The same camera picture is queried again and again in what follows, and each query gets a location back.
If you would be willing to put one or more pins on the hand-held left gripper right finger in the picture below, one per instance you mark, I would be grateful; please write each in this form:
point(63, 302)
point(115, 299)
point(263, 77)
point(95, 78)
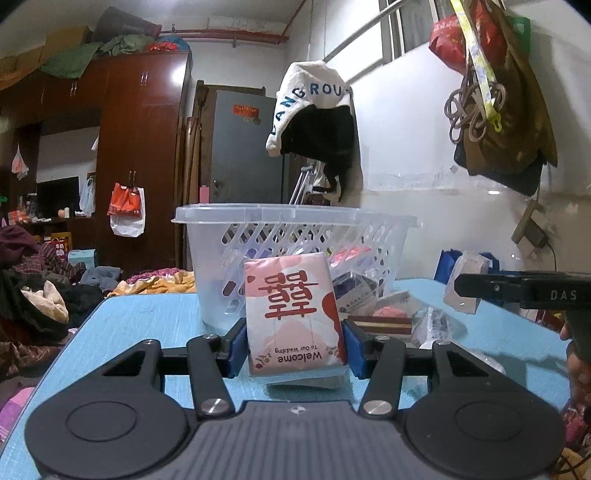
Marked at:
point(355, 348)

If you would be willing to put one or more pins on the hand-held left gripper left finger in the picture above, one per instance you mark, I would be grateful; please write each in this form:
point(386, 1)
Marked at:
point(238, 346)

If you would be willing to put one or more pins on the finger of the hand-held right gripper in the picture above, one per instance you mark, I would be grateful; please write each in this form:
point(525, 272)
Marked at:
point(494, 288)

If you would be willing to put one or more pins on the white item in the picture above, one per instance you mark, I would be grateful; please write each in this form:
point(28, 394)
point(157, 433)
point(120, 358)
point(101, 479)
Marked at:
point(471, 263)

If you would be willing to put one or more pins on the pink box with red print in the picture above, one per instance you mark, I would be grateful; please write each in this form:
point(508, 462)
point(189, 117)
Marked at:
point(291, 314)

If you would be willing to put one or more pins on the white plastic basket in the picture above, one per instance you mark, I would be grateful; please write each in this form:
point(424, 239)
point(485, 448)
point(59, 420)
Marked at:
point(221, 277)

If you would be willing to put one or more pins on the person's right hand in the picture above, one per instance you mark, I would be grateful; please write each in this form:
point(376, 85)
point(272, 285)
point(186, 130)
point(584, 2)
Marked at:
point(579, 383)

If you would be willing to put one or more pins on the brown striped box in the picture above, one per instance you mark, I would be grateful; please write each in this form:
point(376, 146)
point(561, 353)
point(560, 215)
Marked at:
point(381, 326)

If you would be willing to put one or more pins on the pink item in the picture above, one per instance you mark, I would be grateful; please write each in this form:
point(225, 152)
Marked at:
point(392, 311)

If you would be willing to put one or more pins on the blue shopping bag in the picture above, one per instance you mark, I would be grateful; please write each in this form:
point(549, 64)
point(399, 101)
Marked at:
point(445, 267)

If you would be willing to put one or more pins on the flat clear packet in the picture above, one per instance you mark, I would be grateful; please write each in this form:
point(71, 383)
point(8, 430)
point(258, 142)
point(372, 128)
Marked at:
point(304, 381)

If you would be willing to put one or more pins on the power adapter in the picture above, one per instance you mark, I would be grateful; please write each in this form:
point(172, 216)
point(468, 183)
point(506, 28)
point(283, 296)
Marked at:
point(533, 230)

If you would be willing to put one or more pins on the clear plastic packet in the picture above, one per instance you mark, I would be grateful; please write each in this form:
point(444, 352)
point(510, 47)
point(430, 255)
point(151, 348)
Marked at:
point(429, 325)

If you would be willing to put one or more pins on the floral blanket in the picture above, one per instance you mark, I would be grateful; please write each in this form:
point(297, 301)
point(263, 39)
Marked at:
point(152, 281)

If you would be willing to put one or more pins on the dark hanging bag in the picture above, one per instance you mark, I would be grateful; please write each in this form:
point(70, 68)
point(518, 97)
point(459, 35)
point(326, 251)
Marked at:
point(526, 177)

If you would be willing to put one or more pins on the metal crutches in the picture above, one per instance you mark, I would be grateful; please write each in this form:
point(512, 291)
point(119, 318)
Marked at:
point(302, 184)

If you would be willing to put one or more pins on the brown hanging bag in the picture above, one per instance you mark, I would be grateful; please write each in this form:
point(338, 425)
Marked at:
point(512, 115)

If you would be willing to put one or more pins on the teal box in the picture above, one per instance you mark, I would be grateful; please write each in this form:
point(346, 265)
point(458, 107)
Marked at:
point(82, 259)

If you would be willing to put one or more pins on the red and white plastic bag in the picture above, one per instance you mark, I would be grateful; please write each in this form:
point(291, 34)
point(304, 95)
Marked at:
point(124, 203)

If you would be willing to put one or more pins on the grey door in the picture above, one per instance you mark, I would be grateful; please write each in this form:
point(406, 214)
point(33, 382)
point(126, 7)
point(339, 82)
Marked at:
point(244, 152)

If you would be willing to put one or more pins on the red gift box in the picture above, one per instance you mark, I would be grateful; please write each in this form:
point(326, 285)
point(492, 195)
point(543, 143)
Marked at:
point(62, 244)

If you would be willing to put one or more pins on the wooden planks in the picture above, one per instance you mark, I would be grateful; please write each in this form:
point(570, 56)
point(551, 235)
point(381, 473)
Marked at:
point(194, 147)

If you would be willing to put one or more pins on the pile of clothes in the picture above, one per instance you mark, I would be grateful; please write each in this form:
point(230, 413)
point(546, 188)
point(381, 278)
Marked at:
point(41, 286)

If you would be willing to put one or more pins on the wooden wardrobe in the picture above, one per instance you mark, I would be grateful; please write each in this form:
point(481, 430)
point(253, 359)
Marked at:
point(138, 138)

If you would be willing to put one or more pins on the black monitor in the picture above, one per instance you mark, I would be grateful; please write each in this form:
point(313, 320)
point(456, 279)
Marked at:
point(57, 196)

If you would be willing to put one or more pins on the red hanging bag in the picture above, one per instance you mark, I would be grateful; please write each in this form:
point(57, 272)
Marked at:
point(450, 41)

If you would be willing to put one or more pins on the white and black hooded jacket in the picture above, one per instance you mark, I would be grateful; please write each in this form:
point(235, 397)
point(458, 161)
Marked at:
point(304, 83)

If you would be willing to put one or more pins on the pink and white plastic bag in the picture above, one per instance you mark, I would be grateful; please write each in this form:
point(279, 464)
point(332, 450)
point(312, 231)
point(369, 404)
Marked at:
point(19, 164)

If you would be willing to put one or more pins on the red pipe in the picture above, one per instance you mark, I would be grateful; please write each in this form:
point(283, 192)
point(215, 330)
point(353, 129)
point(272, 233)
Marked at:
point(221, 36)

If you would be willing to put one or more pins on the green cloth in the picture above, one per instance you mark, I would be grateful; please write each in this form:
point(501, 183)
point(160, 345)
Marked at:
point(69, 60)

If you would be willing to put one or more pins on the cardboard box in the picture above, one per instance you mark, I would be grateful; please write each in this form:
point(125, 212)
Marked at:
point(27, 60)

